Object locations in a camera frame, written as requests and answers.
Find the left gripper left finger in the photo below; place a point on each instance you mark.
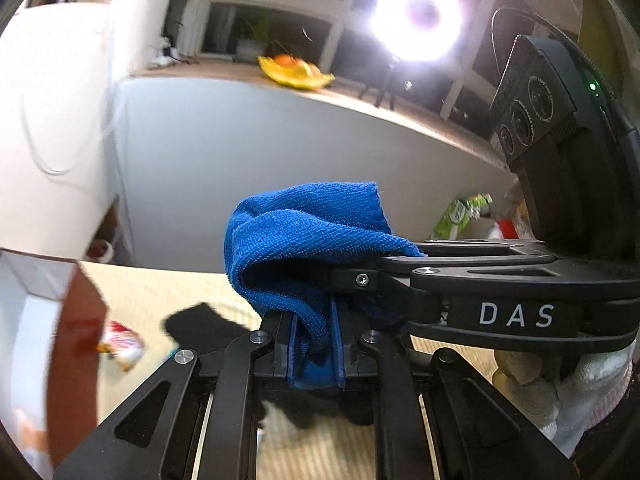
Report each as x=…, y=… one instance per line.
x=193, y=418

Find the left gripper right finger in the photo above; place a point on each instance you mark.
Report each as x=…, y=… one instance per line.
x=435, y=416

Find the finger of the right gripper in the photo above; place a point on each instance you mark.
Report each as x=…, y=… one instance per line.
x=379, y=274
x=479, y=248

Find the blue microfiber cloth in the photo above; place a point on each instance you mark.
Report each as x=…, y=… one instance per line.
x=280, y=249

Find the black fabric pouch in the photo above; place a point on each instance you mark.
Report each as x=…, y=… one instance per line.
x=325, y=409

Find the black furry soft item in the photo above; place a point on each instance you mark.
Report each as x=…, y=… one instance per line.
x=201, y=329

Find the right hand in white glove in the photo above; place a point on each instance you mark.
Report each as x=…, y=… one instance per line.
x=564, y=408

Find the green tissue box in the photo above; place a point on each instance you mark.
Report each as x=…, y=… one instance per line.
x=459, y=214

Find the red and white snack packet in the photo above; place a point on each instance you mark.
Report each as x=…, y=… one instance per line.
x=121, y=344

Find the striped yellow mat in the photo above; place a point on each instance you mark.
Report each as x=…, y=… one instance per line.
x=332, y=448

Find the red cardboard box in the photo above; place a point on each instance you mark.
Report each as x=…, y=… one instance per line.
x=52, y=319

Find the yellow fruit bowl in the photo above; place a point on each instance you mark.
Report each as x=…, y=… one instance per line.
x=294, y=73

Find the black camera module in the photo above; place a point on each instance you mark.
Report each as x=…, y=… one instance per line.
x=573, y=149

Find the ring light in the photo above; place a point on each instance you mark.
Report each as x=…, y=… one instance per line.
x=421, y=31

